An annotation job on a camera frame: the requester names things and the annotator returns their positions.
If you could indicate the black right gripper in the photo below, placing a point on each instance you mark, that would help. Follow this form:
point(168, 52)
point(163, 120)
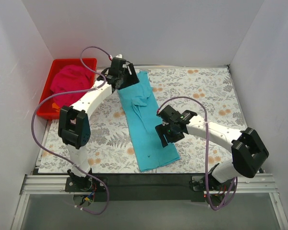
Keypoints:
point(165, 133)

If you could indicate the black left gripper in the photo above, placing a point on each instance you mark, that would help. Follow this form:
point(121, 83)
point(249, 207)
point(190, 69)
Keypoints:
point(128, 78)

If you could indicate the turquoise t shirt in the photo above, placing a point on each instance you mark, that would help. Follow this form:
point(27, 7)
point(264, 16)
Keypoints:
point(140, 107)

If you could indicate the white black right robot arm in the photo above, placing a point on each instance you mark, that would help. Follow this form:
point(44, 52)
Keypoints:
point(247, 149)

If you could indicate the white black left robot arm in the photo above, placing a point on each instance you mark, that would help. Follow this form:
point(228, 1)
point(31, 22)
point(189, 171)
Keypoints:
point(74, 128)

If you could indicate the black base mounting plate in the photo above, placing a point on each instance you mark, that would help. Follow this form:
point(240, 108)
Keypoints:
point(141, 186)

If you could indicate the floral patterned table mat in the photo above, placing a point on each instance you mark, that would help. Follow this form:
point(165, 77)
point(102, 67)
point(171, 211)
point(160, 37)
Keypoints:
point(207, 92)

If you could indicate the magenta t shirt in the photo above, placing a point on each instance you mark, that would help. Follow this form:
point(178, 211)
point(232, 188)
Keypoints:
point(71, 78)

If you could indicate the orange cloth in bin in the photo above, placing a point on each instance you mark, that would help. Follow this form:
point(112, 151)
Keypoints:
point(55, 107)

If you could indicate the red plastic bin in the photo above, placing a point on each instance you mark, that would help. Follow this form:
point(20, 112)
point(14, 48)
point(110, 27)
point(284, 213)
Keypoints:
point(46, 111)

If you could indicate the aluminium frame rail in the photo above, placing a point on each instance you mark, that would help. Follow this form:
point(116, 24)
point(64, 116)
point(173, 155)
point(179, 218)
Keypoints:
point(146, 202)

